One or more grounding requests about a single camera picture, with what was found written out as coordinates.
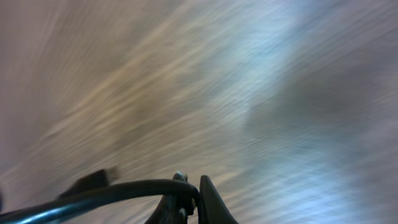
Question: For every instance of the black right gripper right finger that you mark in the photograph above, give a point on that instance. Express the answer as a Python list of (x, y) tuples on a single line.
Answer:
[(212, 209)]

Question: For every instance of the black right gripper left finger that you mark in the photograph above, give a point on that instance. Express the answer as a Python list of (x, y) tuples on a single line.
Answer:
[(177, 203)]

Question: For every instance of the black cable silver USB plug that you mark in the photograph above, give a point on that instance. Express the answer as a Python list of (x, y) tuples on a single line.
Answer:
[(87, 194)]

